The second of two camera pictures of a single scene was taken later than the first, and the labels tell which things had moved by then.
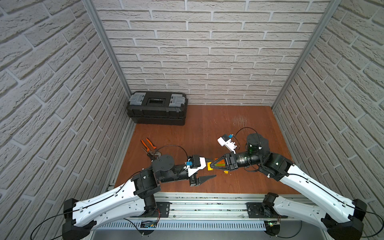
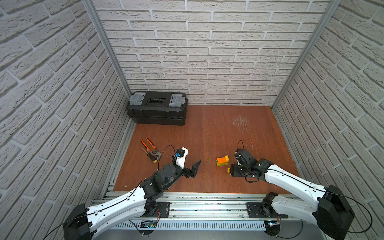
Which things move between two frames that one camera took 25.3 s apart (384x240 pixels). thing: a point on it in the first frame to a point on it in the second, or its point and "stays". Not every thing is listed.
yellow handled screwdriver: [151, 157] stays
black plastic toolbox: [158, 108] stays
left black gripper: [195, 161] to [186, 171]
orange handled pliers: [151, 153] stays
